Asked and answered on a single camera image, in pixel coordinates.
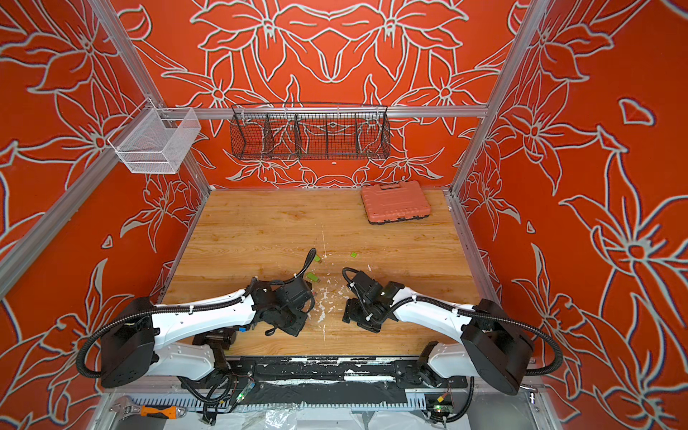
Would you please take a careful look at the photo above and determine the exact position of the black wire wall basket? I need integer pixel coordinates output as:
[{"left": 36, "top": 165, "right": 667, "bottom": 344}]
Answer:
[{"left": 229, "top": 103, "right": 392, "bottom": 161}]

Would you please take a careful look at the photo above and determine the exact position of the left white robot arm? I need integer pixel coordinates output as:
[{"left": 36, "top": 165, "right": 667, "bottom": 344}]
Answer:
[{"left": 75, "top": 277, "right": 315, "bottom": 388}]

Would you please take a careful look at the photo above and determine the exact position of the white mesh wall basket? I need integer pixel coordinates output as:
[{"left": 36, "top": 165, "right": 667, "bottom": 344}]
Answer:
[{"left": 109, "top": 107, "right": 201, "bottom": 174}]

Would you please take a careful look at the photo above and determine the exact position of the red plastic tool case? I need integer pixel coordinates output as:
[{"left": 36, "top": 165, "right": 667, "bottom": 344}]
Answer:
[{"left": 361, "top": 181, "right": 431, "bottom": 225}]

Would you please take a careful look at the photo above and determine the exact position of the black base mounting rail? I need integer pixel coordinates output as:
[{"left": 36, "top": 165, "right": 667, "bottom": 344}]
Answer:
[{"left": 227, "top": 356, "right": 469, "bottom": 389}]

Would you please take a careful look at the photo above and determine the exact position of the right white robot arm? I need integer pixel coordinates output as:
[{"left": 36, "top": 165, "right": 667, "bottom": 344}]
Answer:
[{"left": 342, "top": 267, "right": 564, "bottom": 395}]

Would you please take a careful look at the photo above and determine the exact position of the orange handled adjustable wrench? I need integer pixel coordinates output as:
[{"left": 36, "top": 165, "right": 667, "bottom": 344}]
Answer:
[{"left": 109, "top": 396, "right": 187, "bottom": 420}]

